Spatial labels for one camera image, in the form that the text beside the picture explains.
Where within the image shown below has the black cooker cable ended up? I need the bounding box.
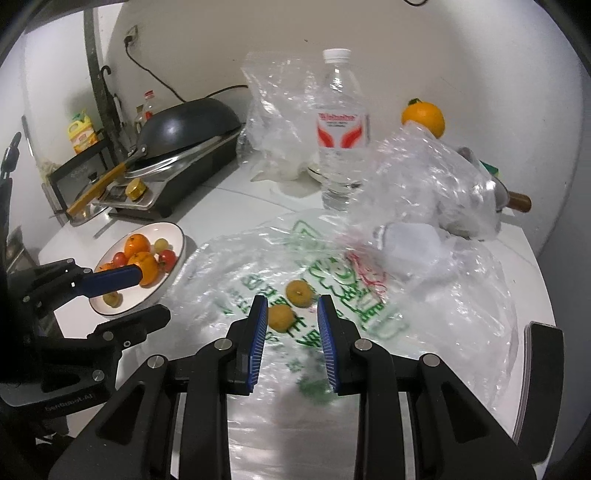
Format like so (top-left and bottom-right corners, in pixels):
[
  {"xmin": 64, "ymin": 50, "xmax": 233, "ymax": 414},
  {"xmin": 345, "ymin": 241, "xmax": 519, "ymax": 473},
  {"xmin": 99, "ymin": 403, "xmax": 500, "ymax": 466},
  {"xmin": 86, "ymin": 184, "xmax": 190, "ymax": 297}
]
[{"xmin": 124, "ymin": 39, "xmax": 250, "ymax": 103}]

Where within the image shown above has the black shelf rack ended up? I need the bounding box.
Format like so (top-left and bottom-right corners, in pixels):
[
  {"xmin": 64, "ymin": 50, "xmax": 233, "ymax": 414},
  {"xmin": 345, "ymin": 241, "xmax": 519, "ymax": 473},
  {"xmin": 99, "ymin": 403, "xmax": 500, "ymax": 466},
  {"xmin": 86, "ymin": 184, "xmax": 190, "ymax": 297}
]
[{"xmin": 48, "ymin": 138, "xmax": 116, "ymax": 217}]

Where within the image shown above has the green printed plastic bag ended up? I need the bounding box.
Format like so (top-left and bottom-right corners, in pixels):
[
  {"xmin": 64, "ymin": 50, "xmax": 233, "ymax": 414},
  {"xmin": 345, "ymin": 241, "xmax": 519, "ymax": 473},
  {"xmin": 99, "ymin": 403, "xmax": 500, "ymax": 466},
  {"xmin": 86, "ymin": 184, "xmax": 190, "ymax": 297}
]
[{"xmin": 159, "ymin": 208, "xmax": 520, "ymax": 416}]

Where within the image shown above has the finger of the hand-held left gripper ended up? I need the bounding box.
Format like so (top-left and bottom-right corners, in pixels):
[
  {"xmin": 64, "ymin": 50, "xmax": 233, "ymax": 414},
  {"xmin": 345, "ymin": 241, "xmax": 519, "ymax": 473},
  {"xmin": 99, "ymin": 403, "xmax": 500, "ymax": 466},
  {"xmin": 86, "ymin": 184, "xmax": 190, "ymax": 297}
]
[
  {"xmin": 21, "ymin": 259, "xmax": 144, "ymax": 319},
  {"xmin": 34, "ymin": 304, "xmax": 172, "ymax": 370}
]

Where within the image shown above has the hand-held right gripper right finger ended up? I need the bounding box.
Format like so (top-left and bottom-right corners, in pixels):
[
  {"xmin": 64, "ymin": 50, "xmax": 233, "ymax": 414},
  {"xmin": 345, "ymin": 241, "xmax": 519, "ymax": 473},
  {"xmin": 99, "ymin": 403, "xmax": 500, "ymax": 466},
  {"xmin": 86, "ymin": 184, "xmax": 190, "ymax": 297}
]
[{"xmin": 317, "ymin": 294, "xmax": 536, "ymax": 480}]

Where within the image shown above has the white plate dark rim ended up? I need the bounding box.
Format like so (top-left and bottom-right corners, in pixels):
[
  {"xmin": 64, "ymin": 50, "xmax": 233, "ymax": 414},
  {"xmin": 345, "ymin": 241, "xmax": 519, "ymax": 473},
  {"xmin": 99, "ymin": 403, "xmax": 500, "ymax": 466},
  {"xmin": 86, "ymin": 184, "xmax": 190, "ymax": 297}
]
[{"xmin": 89, "ymin": 222, "xmax": 187, "ymax": 317}]

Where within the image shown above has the clear water bottle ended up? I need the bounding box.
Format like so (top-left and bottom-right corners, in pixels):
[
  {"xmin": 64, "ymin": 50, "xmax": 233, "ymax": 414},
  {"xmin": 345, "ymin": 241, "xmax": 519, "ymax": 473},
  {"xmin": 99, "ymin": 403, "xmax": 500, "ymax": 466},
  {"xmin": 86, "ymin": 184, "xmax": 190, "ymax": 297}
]
[{"xmin": 316, "ymin": 47, "xmax": 371, "ymax": 212}]

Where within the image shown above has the steel induction cooker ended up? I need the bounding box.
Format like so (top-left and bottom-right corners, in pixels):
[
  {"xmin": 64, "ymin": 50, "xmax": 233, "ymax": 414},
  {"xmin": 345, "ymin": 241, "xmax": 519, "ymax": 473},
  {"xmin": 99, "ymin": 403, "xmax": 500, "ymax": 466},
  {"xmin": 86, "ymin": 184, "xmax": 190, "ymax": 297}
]
[{"xmin": 92, "ymin": 124, "xmax": 245, "ymax": 219}]

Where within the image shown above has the black panel grey edge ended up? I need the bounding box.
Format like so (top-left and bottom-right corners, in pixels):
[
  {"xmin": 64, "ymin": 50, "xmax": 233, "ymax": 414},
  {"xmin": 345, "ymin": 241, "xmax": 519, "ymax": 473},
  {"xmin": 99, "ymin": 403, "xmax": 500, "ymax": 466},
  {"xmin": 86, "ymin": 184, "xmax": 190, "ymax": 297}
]
[{"xmin": 510, "ymin": 320, "xmax": 565, "ymax": 464}]

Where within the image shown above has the crumpled clear plastic bag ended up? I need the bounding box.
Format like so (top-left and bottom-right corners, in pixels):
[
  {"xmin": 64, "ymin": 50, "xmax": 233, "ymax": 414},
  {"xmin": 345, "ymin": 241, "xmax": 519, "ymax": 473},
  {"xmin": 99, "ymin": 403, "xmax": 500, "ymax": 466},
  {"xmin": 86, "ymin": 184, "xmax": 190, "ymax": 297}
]
[{"xmin": 342, "ymin": 122, "xmax": 506, "ymax": 278}]

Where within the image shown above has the dark metal pole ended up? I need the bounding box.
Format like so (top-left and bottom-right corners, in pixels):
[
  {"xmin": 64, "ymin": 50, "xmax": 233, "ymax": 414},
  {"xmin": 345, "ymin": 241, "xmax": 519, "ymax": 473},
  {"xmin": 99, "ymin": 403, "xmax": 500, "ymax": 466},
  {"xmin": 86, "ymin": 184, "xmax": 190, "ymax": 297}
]
[{"xmin": 83, "ymin": 7, "xmax": 116, "ymax": 153}]

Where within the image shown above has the steel pot lid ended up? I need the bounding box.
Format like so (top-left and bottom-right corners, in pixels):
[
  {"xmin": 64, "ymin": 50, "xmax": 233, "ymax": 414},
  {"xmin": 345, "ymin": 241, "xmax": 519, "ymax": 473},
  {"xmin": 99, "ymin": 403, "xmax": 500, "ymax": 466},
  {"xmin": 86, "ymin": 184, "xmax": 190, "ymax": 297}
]
[{"xmin": 69, "ymin": 171, "xmax": 114, "ymax": 227}]

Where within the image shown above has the large orange with leaf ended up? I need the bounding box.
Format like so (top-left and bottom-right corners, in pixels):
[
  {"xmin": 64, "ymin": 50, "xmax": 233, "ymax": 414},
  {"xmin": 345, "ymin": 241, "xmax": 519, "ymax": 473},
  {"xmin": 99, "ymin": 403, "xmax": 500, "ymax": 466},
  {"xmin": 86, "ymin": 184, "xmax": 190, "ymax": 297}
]
[{"xmin": 401, "ymin": 98, "xmax": 446, "ymax": 139}]

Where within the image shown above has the black wok wooden handle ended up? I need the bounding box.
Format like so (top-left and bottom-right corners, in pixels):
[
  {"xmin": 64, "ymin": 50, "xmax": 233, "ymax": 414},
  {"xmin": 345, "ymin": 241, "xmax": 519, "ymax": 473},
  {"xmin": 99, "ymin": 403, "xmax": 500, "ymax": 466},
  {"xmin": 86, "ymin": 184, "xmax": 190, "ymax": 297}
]
[{"xmin": 66, "ymin": 98, "xmax": 243, "ymax": 217}]

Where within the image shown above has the black umbrella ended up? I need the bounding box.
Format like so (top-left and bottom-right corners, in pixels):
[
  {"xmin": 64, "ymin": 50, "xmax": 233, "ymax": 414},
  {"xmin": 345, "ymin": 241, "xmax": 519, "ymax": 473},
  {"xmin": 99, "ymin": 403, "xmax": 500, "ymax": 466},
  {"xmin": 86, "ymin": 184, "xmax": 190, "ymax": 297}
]
[{"xmin": 99, "ymin": 66, "xmax": 127, "ymax": 158}]

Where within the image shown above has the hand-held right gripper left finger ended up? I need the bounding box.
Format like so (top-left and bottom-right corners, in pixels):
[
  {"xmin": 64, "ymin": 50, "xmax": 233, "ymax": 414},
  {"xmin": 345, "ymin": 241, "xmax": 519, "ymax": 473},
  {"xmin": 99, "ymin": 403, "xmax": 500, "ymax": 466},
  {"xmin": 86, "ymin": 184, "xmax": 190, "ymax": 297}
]
[{"xmin": 46, "ymin": 294, "xmax": 269, "ymax": 480}]

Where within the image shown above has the yellow detergent bottle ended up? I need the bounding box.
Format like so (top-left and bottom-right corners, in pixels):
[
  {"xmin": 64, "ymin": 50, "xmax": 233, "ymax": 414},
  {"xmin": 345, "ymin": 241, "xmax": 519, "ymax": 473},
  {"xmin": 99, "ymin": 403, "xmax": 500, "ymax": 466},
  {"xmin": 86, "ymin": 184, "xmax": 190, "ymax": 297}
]
[{"xmin": 67, "ymin": 109, "xmax": 100, "ymax": 155}]

